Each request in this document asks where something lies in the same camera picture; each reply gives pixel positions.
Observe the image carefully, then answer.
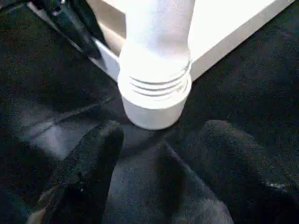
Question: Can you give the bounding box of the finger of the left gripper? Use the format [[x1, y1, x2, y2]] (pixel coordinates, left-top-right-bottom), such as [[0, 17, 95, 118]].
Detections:
[[78, 0, 106, 46], [48, 2, 101, 62]]

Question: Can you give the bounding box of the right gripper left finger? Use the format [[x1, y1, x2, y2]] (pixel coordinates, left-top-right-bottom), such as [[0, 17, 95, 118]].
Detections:
[[25, 120, 124, 224]]

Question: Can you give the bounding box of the white plastic table top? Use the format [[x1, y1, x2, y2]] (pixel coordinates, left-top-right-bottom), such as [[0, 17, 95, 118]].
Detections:
[[28, 0, 299, 131]]

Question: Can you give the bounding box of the white plastic table leg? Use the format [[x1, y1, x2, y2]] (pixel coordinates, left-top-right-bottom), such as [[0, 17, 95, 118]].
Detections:
[[117, 0, 192, 110]]

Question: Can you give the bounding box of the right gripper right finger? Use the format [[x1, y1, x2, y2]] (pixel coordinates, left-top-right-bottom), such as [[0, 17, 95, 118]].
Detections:
[[200, 119, 299, 224]]

